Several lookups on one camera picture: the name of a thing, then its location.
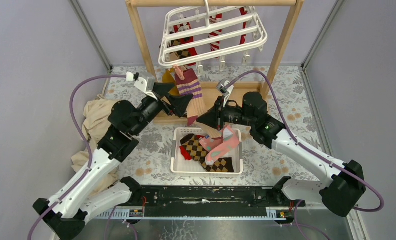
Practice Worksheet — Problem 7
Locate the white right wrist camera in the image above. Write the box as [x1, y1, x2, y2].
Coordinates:
[216, 80, 234, 107]

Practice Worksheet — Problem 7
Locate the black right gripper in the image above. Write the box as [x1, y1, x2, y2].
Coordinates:
[197, 95, 255, 130]

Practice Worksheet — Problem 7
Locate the brown yellow argyle sock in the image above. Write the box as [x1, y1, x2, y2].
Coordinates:
[179, 134, 234, 173]

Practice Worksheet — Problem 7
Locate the mustard yellow sock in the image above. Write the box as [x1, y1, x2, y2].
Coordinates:
[162, 68, 180, 96]

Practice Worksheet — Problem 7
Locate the pink purple striped sock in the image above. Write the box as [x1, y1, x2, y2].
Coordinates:
[174, 68, 220, 138]

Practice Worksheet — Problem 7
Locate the red snowflake santa sock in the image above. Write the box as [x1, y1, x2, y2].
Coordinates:
[179, 134, 208, 161]

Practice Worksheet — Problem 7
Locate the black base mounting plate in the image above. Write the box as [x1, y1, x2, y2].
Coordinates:
[110, 185, 306, 218]

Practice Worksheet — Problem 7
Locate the pink patterned sock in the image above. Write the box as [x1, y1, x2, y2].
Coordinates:
[199, 125, 240, 166]

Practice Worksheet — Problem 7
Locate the white plastic basket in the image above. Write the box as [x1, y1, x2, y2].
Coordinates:
[170, 127, 243, 178]

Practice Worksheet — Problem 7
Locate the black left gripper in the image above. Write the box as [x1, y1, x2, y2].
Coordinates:
[130, 83, 193, 136]

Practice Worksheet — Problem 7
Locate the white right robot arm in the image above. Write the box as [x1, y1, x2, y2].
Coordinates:
[197, 92, 366, 217]

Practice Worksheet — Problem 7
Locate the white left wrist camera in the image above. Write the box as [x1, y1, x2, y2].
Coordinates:
[125, 72, 158, 100]

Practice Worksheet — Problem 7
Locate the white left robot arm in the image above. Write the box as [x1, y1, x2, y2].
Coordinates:
[33, 83, 193, 240]

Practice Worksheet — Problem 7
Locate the wooden hanger stand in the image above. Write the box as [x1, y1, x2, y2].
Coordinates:
[125, 0, 305, 126]

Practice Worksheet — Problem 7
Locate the white plastic clip hanger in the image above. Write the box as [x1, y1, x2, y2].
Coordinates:
[158, 6, 268, 72]

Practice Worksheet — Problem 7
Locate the floral patterned table mat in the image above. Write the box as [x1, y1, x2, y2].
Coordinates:
[115, 65, 324, 186]

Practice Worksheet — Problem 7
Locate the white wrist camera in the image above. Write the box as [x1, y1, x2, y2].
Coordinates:
[125, 72, 158, 100]
[216, 80, 234, 107]

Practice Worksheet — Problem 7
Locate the plain red sock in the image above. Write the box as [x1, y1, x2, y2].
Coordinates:
[239, 7, 248, 45]

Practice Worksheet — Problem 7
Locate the beige crumpled cloth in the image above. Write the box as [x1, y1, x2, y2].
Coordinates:
[81, 94, 119, 197]

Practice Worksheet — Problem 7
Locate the red bow sock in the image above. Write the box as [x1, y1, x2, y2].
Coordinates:
[170, 22, 197, 59]

